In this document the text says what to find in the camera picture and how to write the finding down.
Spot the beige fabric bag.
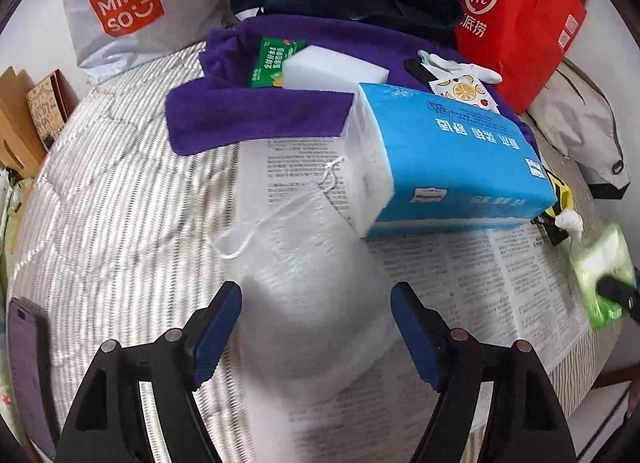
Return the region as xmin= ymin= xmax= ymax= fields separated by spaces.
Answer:
xmin=525 ymin=58 xmax=632 ymax=200

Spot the fruit print sachet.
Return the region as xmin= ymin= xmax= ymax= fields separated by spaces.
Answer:
xmin=430 ymin=72 xmax=501 ymax=116

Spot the red paper bag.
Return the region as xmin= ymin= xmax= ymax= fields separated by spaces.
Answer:
xmin=452 ymin=0 xmax=588 ymax=114

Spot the yellow black packet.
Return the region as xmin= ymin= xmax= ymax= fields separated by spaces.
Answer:
xmin=532 ymin=168 xmax=576 ymax=246

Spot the brown paper bag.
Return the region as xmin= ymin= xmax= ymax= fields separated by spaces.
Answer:
xmin=0 ymin=68 xmax=48 ymax=178

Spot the newspaper sheet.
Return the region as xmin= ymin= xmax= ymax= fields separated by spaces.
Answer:
xmin=235 ymin=135 xmax=596 ymax=463

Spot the white sponge block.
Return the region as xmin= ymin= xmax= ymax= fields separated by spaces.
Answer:
xmin=282 ymin=45 xmax=391 ymax=92

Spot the white glove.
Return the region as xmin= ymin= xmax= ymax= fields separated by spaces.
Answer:
xmin=417 ymin=50 xmax=502 ymax=84

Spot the purple towel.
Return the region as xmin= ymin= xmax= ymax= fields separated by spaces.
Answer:
xmin=165 ymin=15 xmax=541 ymax=156

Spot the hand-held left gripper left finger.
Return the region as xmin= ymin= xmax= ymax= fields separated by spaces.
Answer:
xmin=54 ymin=280 xmax=243 ymax=463

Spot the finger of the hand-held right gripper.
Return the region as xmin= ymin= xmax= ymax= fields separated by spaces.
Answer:
xmin=597 ymin=268 xmax=640 ymax=324

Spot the white mesh drawstring bag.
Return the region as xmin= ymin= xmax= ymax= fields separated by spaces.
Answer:
xmin=212 ymin=155 xmax=396 ymax=401

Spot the purple phone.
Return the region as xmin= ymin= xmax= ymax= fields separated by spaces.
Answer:
xmin=7 ymin=297 xmax=61 ymax=446

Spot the white plastic shopping bag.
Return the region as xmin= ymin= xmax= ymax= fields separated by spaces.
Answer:
xmin=62 ymin=0 xmax=228 ymax=84

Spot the green snack packet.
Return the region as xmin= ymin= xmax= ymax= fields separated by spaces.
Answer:
xmin=248 ymin=38 xmax=307 ymax=90

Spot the printed brown box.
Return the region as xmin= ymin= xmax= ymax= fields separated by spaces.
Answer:
xmin=26 ymin=70 xmax=78 ymax=151

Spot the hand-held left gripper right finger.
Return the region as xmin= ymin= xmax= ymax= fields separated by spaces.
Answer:
xmin=390 ymin=282 xmax=573 ymax=463

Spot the light green cloth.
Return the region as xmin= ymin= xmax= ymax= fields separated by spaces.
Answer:
xmin=0 ymin=168 xmax=36 ymax=294

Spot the green wet wipes packet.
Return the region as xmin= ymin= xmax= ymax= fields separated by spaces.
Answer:
xmin=572 ymin=224 xmax=638 ymax=331

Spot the blue tissue pack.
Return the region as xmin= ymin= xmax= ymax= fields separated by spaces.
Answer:
xmin=340 ymin=83 xmax=558 ymax=239

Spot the black flat strip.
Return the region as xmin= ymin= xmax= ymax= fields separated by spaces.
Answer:
xmin=404 ymin=59 xmax=433 ymax=91

